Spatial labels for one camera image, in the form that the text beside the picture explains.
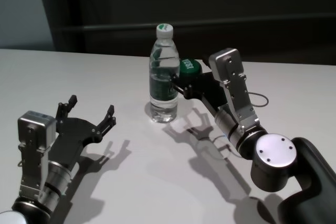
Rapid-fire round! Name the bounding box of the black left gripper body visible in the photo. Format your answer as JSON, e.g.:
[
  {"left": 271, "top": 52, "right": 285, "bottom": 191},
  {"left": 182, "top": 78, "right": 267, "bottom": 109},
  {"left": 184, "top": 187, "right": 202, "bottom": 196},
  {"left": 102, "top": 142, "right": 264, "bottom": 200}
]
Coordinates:
[{"left": 48, "top": 118, "right": 103, "bottom": 167}]

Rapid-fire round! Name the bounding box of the green button black base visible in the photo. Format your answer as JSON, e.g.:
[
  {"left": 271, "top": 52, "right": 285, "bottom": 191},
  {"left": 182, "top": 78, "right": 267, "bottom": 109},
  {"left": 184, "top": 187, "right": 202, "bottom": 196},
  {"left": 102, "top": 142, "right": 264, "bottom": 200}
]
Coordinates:
[{"left": 178, "top": 57, "right": 204, "bottom": 84}]

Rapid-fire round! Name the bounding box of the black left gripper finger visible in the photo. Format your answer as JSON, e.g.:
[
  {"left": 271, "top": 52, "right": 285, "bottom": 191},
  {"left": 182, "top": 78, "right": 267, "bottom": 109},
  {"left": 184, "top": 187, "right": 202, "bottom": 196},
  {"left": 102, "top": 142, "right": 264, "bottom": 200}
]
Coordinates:
[
  {"left": 55, "top": 94, "right": 78, "bottom": 127},
  {"left": 96, "top": 105, "right": 117, "bottom": 137}
]

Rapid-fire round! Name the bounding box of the clear water bottle green label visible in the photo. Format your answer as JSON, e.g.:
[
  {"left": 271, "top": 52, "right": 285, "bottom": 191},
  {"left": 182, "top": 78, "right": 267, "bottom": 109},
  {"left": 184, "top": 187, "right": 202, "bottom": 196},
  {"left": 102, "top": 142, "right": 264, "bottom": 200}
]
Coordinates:
[{"left": 149, "top": 24, "right": 181, "bottom": 124}]

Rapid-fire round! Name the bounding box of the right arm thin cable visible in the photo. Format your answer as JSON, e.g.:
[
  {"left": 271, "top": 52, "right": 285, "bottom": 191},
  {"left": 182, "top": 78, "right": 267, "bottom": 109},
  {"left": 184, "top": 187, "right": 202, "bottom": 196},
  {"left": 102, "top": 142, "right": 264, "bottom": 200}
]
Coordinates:
[{"left": 246, "top": 91, "right": 269, "bottom": 109}]

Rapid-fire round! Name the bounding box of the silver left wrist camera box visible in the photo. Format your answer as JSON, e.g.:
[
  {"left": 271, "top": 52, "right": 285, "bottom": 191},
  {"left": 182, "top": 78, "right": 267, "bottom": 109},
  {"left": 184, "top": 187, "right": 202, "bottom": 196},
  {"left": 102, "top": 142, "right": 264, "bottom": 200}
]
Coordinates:
[{"left": 17, "top": 110, "right": 57, "bottom": 198}]

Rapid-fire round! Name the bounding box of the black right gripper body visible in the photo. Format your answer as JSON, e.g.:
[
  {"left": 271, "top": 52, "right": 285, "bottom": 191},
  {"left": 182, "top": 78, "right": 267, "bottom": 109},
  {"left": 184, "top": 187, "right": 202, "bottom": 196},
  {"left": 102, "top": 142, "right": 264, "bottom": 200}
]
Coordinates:
[{"left": 183, "top": 71, "right": 229, "bottom": 114}]

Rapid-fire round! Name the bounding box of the grey horizontal rail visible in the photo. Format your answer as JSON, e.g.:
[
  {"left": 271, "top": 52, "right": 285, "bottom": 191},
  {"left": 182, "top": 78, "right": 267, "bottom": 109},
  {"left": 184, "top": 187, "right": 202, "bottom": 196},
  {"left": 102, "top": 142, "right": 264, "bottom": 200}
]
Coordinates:
[{"left": 56, "top": 22, "right": 336, "bottom": 32}]

